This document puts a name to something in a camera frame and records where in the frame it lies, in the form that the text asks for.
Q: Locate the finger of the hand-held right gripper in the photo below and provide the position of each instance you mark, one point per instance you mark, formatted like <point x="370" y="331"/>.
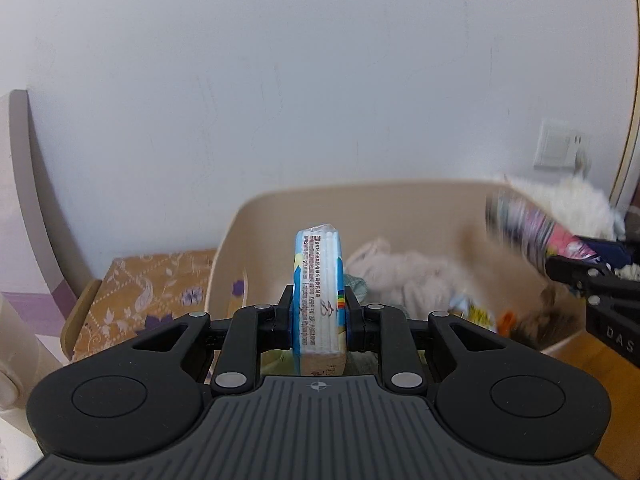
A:
<point x="607" y="251"/>
<point x="575" y="272"/>

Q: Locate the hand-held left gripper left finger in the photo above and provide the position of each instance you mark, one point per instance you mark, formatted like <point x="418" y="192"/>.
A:
<point x="286" y="320"/>

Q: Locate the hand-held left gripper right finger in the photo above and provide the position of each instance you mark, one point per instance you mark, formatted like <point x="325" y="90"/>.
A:
<point x="351" y="320"/>

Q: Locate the green checkered cloth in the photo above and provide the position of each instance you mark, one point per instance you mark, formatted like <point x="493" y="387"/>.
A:
<point x="357" y="287"/>

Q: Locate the blue tissue packet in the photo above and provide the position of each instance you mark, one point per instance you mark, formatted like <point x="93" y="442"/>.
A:
<point x="320" y="290"/>

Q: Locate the brown sock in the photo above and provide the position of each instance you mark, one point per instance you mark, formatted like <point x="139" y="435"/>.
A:
<point x="540" y="320"/>

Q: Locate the white fluffy cloth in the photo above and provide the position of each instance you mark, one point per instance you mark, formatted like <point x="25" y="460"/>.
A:
<point x="420" y="280"/>

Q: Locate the yellow green snack packet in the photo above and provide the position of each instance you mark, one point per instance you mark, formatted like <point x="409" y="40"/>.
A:
<point x="475" y="315"/>

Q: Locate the beige storage box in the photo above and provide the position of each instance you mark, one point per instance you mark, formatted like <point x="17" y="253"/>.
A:
<point x="400" y="210"/>

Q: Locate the wooden desktop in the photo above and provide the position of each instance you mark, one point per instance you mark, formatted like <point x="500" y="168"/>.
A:
<point x="575" y="352"/>

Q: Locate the white plush dog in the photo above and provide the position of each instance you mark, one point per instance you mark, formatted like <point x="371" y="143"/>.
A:
<point x="575" y="205"/>

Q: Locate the orange floral cloth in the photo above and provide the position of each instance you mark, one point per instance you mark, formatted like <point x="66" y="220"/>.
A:
<point x="140" y="290"/>

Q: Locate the pink padded headboard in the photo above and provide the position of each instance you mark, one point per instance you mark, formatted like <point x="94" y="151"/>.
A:
<point x="25" y="200"/>

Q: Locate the white wall switch socket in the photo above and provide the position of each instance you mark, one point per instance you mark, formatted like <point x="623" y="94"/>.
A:
<point x="560" y="144"/>

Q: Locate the white door frame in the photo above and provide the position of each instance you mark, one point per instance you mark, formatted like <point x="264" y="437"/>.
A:
<point x="627" y="110"/>

